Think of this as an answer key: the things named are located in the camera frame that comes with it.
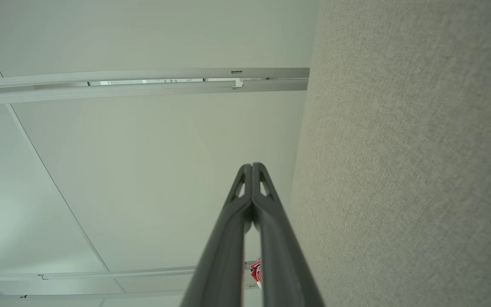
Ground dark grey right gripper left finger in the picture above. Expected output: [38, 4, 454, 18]
[181, 164, 252, 307]

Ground grey double metal partition post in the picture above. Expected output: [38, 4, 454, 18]
[0, 67, 310, 106]

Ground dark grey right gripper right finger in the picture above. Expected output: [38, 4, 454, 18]
[253, 162, 325, 307]

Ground red white jersey shirt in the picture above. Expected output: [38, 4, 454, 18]
[250, 256, 262, 290]

